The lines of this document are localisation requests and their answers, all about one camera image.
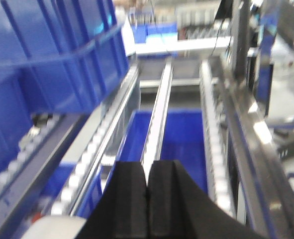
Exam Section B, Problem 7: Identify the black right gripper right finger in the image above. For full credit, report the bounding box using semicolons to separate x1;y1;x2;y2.
148;160;261;239

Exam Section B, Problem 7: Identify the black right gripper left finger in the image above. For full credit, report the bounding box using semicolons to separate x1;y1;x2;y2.
76;161;147;239

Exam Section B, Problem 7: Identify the white plastic bin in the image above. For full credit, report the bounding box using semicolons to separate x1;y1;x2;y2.
21;216;87;239

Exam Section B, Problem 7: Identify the blue bin below rollers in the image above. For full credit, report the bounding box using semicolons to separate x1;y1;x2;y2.
116;109;208;193

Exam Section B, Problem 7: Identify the stainless steel shelf rack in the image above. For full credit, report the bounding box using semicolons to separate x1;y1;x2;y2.
0;0;294;239

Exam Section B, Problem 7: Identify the blue bin upper centre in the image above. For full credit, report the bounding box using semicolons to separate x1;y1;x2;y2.
0;0;128;114

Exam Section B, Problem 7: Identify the white roller track right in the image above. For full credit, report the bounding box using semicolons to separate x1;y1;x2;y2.
199;60;236;218

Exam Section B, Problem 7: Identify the white roller track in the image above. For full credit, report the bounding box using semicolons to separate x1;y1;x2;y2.
50;71;137;216
199;60;236;218
0;115;61;196

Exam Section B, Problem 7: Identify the white roller track centre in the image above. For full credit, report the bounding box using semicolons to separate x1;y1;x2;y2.
50;71;137;216

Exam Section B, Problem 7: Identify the white roller track left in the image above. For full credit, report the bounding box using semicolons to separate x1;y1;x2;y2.
0;115;61;196

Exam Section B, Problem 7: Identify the steel centre guide rail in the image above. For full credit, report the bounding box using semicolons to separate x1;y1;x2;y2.
140;59;173;172

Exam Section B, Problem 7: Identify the black cable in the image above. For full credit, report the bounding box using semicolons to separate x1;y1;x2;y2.
210;9;227;57

